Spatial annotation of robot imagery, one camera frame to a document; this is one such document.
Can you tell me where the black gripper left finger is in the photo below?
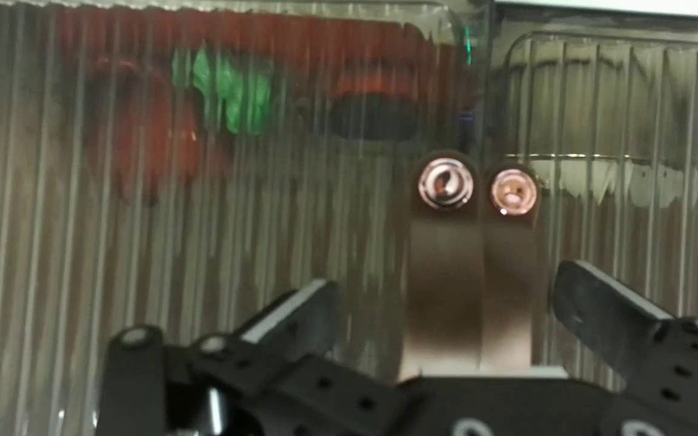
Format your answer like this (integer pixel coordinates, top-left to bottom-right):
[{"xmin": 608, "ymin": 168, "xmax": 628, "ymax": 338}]
[{"xmin": 97, "ymin": 277, "xmax": 417, "ymax": 436}]

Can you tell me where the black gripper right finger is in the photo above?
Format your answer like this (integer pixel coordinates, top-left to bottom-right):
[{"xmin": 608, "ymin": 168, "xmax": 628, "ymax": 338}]
[{"xmin": 552, "ymin": 258, "xmax": 698, "ymax": 436}]

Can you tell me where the dark ribbed cabinet door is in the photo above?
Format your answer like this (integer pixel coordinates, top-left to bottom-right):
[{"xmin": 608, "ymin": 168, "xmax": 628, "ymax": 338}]
[
  {"xmin": 0, "ymin": 0, "xmax": 489, "ymax": 436},
  {"xmin": 480, "ymin": 3, "xmax": 698, "ymax": 436}
]

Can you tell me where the red toy pepper green stem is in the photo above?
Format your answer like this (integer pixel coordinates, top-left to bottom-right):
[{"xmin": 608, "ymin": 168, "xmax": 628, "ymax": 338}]
[{"xmin": 81, "ymin": 32, "xmax": 286, "ymax": 205}]

